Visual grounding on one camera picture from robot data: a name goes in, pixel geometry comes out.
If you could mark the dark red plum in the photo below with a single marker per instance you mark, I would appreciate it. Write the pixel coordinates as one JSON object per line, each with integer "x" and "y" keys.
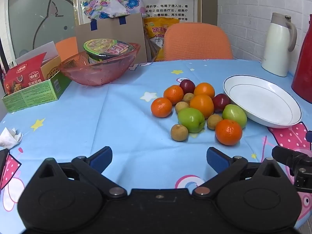
{"x": 187, "y": 85}
{"x": 221, "y": 102}

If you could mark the large smooth orange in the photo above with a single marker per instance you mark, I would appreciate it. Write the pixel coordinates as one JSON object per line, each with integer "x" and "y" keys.
{"x": 201, "y": 106}

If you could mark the white paper sheet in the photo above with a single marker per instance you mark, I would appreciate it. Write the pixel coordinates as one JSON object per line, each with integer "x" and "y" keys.
{"x": 43, "y": 50}

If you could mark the floral cloth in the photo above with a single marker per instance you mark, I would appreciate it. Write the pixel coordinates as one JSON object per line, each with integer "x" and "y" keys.
{"x": 114, "y": 1}

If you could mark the brown kiwi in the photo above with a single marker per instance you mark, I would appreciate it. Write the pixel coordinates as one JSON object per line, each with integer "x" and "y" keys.
{"x": 179, "y": 132}
{"x": 188, "y": 98}

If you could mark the wall poster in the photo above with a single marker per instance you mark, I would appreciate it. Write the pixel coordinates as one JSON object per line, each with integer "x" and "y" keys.
{"x": 170, "y": 2}

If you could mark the green cardboard box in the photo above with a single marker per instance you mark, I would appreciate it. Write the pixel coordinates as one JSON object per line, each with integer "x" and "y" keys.
{"x": 36, "y": 93}

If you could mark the red snack box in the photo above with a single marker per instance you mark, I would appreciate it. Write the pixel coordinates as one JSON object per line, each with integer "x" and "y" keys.
{"x": 24, "y": 74}

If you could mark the blue printed tablecloth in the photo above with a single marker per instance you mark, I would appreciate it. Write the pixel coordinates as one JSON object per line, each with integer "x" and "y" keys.
{"x": 97, "y": 126}

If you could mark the crumpled white tissue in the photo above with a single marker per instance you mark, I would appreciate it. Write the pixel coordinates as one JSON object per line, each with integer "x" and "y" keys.
{"x": 9, "y": 139}

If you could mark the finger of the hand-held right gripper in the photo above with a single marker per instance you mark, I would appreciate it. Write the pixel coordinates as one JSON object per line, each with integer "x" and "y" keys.
{"x": 285, "y": 154}

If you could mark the brown cardboard box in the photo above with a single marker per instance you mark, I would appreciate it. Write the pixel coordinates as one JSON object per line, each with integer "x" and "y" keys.
{"x": 109, "y": 30}

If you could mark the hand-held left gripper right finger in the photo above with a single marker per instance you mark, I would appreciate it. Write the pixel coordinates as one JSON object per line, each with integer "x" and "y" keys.
{"x": 215, "y": 157}

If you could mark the yellow plastic bag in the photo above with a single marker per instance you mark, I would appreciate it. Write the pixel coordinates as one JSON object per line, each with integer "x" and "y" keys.
{"x": 156, "y": 33}

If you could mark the orange mesh chair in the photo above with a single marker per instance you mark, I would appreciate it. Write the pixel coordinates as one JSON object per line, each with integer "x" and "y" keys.
{"x": 197, "y": 41}

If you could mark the white thermos jug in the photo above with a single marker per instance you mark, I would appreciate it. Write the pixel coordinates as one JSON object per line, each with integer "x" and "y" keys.
{"x": 275, "y": 46}

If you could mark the green apple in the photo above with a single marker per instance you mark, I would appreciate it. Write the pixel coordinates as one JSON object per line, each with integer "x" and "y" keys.
{"x": 191, "y": 120}
{"x": 234, "y": 115}

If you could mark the textured orange mandarin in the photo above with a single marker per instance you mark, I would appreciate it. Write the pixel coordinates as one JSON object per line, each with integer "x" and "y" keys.
{"x": 228, "y": 132}
{"x": 173, "y": 94}
{"x": 161, "y": 107}

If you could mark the black flat object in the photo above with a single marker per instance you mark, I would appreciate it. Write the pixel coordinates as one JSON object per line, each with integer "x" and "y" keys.
{"x": 3, "y": 162}

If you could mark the pink translucent plastic bowl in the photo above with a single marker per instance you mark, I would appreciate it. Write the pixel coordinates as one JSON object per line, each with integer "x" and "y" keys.
{"x": 97, "y": 73}

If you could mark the white plate with blue rim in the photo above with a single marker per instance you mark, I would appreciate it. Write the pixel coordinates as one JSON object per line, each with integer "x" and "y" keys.
{"x": 263, "y": 102}

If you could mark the instant noodle cup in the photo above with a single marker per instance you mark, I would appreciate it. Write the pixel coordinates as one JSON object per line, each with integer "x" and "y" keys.
{"x": 109, "y": 47}

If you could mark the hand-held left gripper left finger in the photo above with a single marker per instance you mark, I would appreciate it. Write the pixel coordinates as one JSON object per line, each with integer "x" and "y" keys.
{"x": 102, "y": 157}

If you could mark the red thermos jug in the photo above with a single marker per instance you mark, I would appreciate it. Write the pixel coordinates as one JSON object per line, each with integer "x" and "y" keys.
{"x": 304, "y": 73}

